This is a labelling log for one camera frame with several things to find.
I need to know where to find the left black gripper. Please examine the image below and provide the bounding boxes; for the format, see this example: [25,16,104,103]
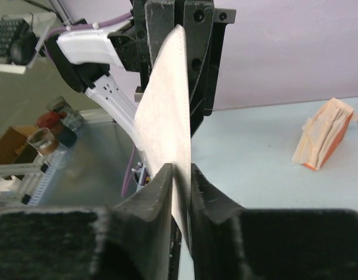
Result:
[109,0,236,134]

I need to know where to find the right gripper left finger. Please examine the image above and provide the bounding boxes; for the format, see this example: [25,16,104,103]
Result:
[0,163,173,279]

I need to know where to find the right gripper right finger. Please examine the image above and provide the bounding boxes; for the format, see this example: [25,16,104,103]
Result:
[190,164,358,279]

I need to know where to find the white paper coffee filter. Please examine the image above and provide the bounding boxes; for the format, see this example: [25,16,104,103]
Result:
[134,25,191,246]

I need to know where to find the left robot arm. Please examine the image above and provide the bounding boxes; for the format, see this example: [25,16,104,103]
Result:
[45,1,236,151]

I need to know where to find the jars on side table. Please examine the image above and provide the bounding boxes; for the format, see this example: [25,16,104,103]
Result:
[27,96,84,156]

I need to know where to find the black computer mouse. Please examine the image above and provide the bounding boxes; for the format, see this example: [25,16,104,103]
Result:
[10,32,37,65]

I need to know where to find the black keyboard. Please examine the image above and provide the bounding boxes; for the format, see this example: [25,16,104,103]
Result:
[0,19,30,57]

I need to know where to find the white slotted cable duct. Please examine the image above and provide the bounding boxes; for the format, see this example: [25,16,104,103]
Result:
[21,152,64,206]

